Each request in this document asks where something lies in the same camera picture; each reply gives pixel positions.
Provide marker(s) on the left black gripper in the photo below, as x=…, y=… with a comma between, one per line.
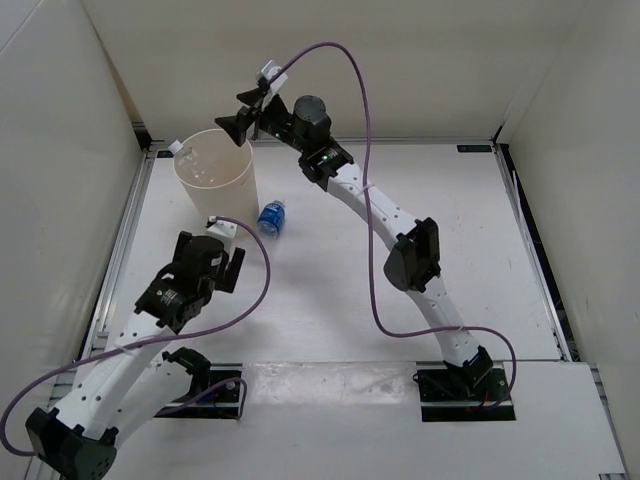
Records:
x=230, y=274

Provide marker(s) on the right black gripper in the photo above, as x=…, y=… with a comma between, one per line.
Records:
x=238, y=125

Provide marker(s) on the clear unlabelled plastic bottle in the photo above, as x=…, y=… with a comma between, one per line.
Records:
x=203, y=168

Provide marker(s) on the blue label plastic bottle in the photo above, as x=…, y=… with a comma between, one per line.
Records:
x=271, y=219

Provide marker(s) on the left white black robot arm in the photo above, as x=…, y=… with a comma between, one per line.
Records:
x=79, y=436

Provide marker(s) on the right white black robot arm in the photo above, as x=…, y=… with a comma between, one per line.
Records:
x=412, y=265

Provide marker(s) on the cream cylindrical plastic bin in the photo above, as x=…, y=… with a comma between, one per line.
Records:
x=237, y=199

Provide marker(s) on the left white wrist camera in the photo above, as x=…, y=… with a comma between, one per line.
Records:
x=223, y=231

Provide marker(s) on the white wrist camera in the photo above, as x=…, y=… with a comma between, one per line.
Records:
x=270, y=80
x=223, y=231

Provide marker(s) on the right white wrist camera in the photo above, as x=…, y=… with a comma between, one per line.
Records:
x=270, y=80

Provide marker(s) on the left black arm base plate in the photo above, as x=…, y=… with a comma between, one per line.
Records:
x=221, y=403

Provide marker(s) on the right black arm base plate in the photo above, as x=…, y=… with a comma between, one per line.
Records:
x=443, y=401

